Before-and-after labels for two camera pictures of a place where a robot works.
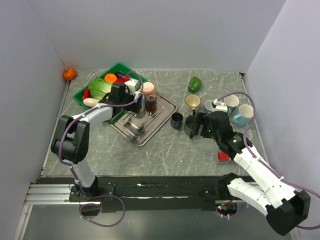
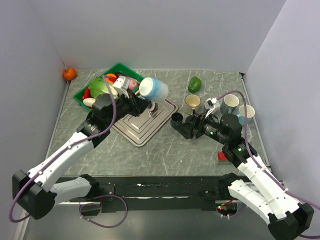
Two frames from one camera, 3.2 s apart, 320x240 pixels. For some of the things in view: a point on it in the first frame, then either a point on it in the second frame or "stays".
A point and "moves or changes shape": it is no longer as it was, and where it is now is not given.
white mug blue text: x=231 y=102 stays
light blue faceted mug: x=246 y=113 stays
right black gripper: x=200 y=117 → x=185 y=129
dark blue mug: x=176 y=121 stays
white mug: x=143 y=103 moves or changes shape
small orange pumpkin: x=69 y=74 stays
